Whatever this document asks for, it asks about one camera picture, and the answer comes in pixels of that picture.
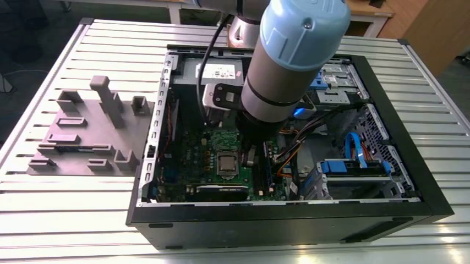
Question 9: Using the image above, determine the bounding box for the black open PC case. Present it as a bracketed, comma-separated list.
[126, 43, 455, 250]

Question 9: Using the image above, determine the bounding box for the black wire bundle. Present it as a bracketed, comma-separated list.
[275, 103, 365, 163]

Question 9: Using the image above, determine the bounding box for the tall metal drive cage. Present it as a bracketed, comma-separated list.
[305, 56, 370, 118]

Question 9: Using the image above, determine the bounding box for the grey parts rack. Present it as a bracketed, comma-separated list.
[27, 75, 158, 177]

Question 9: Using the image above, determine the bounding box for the black camera cable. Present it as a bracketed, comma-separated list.
[196, 15, 232, 128]

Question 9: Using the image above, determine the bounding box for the orange wire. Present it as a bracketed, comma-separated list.
[274, 162, 295, 179]

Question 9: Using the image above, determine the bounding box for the blue flat data wire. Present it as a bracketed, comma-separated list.
[345, 131, 369, 169]

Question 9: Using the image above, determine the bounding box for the green motherboard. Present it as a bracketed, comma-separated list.
[158, 129, 291, 203]

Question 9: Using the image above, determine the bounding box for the brown wooden cabinet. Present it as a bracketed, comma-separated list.
[378, 0, 470, 78]

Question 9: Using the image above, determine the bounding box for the grey power supply unit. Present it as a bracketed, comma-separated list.
[171, 58, 251, 122]

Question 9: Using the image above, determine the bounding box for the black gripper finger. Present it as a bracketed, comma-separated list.
[240, 145, 260, 168]

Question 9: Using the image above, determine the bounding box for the metal socket cover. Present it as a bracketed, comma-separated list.
[215, 150, 240, 177]

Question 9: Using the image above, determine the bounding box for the black graphics card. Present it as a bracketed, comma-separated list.
[187, 183, 251, 203]

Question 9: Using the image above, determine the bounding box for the low metal disk bay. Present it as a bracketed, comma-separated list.
[299, 161, 419, 201]

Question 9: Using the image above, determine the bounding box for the black RAM slot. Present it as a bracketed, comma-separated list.
[251, 167, 260, 194]

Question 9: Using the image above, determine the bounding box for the thin red wire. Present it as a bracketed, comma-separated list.
[166, 103, 175, 155]

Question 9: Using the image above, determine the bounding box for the blue drive bracket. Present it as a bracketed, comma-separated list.
[310, 70, 330, 91]

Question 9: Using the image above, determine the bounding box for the light wooden desk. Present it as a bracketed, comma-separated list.
[168, 0, 395, 38]

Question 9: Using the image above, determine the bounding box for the hard disk in blue carrier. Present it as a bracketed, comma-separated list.
[318, 159, 393, 177]

